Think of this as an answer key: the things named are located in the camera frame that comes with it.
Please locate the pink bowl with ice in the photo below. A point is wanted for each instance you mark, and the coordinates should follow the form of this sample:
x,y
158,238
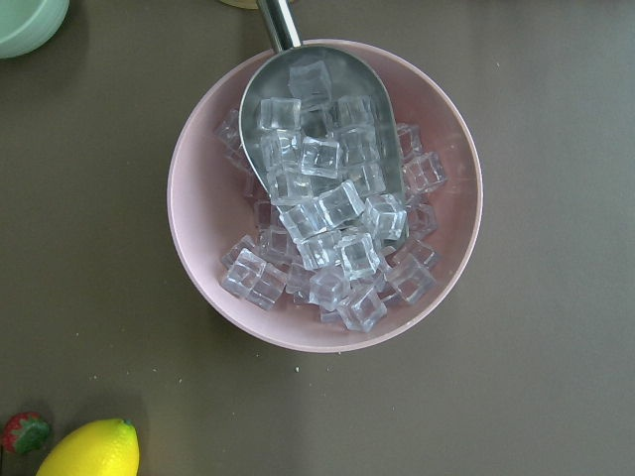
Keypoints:
x,y
208,211

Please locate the metal ice scoop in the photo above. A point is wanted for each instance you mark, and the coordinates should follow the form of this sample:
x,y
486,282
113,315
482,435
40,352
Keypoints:
x,y
351,75

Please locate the yellow lemon near strawberry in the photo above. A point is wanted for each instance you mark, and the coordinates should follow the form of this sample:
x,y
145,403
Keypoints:
x,y
100,447

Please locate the red strawberry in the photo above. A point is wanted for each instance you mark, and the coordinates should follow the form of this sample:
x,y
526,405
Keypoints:
x,y
25,432

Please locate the mint green bowl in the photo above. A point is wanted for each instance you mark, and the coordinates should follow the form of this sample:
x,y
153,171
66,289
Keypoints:
x,y
27,25

